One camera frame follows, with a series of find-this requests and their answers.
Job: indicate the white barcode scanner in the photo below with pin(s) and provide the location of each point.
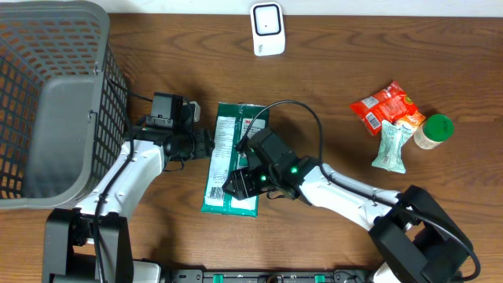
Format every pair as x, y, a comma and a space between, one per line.
268, 29

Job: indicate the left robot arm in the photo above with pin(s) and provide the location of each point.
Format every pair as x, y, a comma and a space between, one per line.
91, 242

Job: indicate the grey plastic mesh basket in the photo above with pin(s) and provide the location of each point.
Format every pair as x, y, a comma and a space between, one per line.
61, 125

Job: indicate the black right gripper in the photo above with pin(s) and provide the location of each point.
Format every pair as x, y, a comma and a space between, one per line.
245, 185

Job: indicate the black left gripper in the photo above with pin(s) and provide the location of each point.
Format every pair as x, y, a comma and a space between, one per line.
208, 143

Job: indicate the red snack packet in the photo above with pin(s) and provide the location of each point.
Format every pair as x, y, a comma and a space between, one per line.
390, 104

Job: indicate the green lid jar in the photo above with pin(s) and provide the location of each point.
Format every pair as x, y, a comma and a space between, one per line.
433, 131

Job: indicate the green 3M package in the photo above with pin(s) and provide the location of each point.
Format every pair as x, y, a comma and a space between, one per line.
232, 122

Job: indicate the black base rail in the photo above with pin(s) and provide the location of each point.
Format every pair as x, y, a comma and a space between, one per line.
275, 276

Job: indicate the small orange box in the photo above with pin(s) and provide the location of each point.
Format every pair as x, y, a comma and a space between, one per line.
411, 121

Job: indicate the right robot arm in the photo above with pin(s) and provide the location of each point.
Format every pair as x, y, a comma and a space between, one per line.
417, 239

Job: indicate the light green wipes pouch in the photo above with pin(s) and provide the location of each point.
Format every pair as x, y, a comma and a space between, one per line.
392, 140

